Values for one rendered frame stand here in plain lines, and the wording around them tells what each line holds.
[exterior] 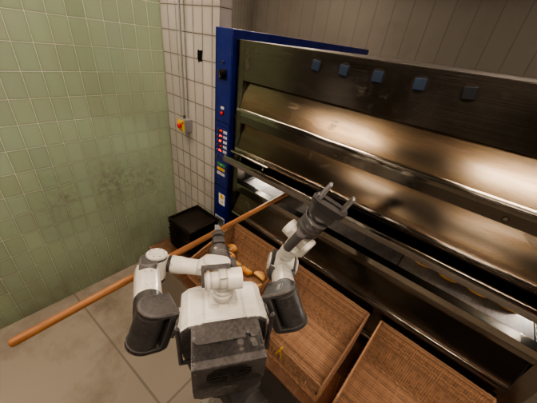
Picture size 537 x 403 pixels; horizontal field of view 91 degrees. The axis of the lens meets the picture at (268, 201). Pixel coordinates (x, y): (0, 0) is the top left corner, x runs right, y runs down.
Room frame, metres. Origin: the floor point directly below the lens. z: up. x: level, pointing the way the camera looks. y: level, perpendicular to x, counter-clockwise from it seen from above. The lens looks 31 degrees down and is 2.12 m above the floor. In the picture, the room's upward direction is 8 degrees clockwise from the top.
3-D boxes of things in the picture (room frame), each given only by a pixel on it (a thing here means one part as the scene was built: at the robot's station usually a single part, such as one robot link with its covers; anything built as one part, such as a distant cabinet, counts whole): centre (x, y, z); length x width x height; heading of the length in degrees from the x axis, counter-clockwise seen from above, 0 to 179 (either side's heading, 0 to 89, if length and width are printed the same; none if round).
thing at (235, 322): (0.50, 0.09, 1.27); 0.34 x 0.30 x 0.36; 108
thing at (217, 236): (0.91, 0.20, 1.28); 0.12 x 0.10 x 0.13; 18
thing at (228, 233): (1.35, 0.16, 0.72); 0.56 x 0.49 x 0.28; 54
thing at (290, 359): (0.99, -0.31, 0.72); 0.56 x 0.49 x 0.28; 51
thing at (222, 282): (0.56, 0.10, 1.47); 0.10 x 0.07 x 0.09; 108
